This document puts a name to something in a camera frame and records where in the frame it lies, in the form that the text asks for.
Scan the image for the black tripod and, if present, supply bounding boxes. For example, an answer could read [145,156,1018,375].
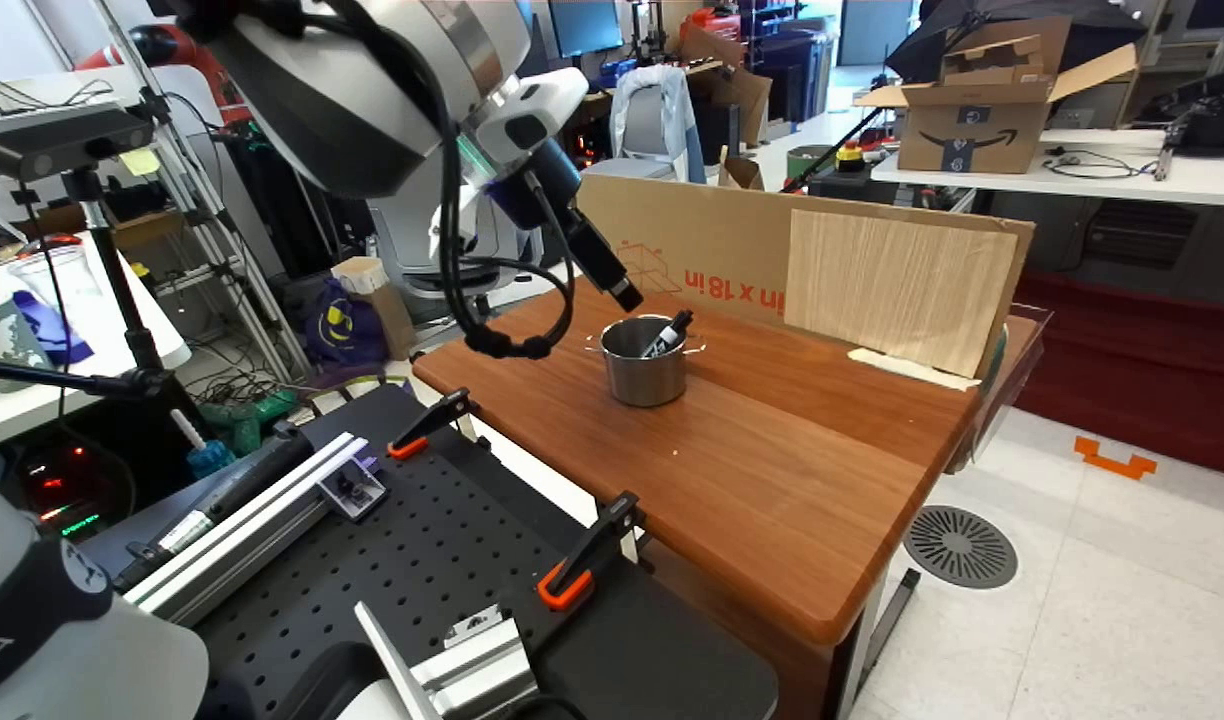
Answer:
[0,166,197,418]

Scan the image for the stacked cardboard boxes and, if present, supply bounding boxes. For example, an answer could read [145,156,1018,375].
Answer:
[668,23,775,154]

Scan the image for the white side table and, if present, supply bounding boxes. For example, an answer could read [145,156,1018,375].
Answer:
[0,234,197,457]

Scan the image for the white plastic chair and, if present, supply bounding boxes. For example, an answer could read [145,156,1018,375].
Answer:
[606,60,711,186]

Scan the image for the open cardboard shipping box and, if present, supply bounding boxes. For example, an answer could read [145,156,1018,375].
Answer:
[853,12,1144,177]

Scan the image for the blue object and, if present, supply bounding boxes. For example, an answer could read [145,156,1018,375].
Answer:
[8,286,94,374]

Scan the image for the metal shelf rack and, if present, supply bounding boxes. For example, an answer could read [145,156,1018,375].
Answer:
[94,0,314,391]

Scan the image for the light wood panel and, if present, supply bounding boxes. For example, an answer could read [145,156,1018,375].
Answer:
[778,204,1024,382]

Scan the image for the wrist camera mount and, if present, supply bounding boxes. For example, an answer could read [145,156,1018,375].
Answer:
[450,127,563,234]

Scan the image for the round floor drain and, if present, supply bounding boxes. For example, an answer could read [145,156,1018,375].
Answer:
[899,500,1024,598]

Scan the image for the purple bag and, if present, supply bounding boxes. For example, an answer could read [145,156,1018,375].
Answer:
[295,257,392,391]

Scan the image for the grey metal table leg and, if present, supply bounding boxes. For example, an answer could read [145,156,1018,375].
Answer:
[845,566,924,715]

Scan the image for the green object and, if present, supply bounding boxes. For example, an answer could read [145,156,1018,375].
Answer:
[223,383,304,452]

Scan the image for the wooden side tray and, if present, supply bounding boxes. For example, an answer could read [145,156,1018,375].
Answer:
[947,300,1055,473]

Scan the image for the white strip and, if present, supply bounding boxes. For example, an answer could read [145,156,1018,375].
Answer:
[845,345,986,395]

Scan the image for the silver metal pot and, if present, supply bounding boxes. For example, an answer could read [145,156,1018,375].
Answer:
[590,311,711,412]

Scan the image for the black perforated mounting board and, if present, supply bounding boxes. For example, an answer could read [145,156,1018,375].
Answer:
[76,382,782,720]

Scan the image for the white desk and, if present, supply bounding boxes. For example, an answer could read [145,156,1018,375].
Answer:
[868,126,1224,218]

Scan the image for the black orange bar clamp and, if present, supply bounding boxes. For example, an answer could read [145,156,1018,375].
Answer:
[533,487,648,617]
[382,383,482,467]

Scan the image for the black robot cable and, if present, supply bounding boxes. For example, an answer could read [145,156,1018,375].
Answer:
[428,114,583,365]

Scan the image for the silver aluminium extrusion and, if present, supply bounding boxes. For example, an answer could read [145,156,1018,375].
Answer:
[347,598,548,720]
[117,427,375,628]

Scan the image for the brown cardboard backboard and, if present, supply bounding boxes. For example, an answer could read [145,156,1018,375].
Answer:
[575,177,1042,383]

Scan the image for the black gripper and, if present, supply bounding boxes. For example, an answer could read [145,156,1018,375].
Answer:
[526,131,648,316]

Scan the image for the yellow red emergency stop button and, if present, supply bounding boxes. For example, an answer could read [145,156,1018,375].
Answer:
[829,135,879,177]

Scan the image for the cable on white desk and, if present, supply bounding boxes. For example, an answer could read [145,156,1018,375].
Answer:
[1037,141,1163,186]

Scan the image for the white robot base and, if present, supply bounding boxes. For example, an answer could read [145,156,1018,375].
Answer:
[0,465,216,720]

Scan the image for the yellow sticky note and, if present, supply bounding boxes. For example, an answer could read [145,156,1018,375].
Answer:
[117,143,165,186]

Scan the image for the blue brush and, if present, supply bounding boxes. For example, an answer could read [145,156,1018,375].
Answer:
[167,405,239,482]

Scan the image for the metal bracket plate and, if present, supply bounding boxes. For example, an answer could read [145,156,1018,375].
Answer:
[321,452,392,523]
[434,601,544,684]

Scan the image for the black case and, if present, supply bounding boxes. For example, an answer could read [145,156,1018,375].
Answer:
[1157,72,1224,161]

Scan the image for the black device with red lights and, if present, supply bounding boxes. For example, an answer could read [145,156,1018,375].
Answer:
[0,426,145,536]

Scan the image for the black and white marker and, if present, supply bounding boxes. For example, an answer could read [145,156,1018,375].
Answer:
[640,307,695,365]

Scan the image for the black stereo camera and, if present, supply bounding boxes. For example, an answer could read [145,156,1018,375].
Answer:
[0,100,158,182]

